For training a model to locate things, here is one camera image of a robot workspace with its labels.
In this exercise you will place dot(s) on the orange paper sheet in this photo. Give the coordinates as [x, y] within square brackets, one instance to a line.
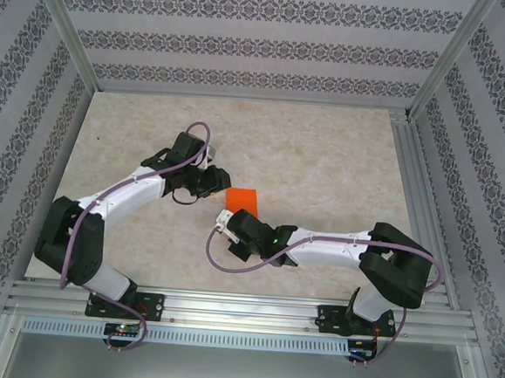
[243, 199]

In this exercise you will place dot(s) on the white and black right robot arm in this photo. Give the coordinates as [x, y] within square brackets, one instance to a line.
[394, 274]

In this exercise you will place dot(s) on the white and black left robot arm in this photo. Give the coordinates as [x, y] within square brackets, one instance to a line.
[69, 244]

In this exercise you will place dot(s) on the long aluminium mounting rail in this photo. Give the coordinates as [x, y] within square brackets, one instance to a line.
[243, 311]

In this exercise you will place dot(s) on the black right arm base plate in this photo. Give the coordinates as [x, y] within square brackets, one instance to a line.
[328, 321]

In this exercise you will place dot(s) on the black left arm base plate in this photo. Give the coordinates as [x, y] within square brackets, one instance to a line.
[153, 306]

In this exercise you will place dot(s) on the aluminium frame post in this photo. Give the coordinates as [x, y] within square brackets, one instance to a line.
[451, 56]
[64, 25]

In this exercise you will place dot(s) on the aluminium side rail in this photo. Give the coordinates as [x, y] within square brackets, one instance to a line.
[419, 176]

